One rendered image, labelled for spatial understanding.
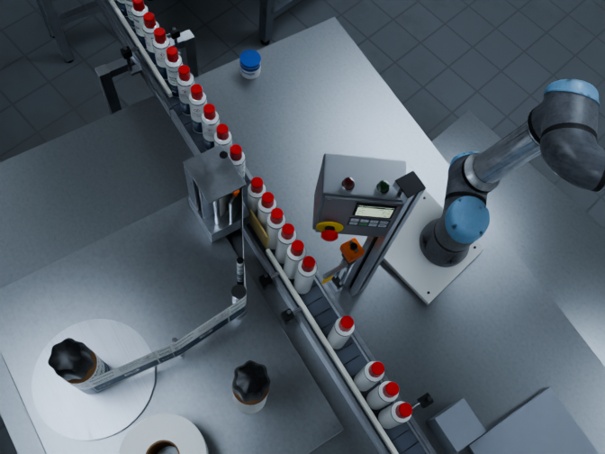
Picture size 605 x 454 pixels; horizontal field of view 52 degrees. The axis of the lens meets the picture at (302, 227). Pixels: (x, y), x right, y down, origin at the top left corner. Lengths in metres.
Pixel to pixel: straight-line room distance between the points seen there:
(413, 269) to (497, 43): 1.98
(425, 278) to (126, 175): 0.96
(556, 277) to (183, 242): 1.14
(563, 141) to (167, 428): 1.10
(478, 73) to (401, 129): 1.39
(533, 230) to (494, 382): 0.51
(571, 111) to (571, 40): 2.35
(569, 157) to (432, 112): 1.84
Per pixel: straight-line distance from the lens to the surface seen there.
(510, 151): 1.64
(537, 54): 3.67
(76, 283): 1.83
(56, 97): 3.23
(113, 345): 1.75
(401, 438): 1.74
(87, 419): 1.73
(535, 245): 2.07
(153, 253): 1.82
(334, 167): 1.25
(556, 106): 1.50
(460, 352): 1.88
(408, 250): 1.90
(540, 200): 2.15
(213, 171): 1.61
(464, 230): 1.73
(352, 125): 2.09
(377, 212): 1.27
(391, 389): 1.54
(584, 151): 1.45
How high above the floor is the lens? 2.56
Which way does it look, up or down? 66 degrees down
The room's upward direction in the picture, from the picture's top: 13 degrees clockwise
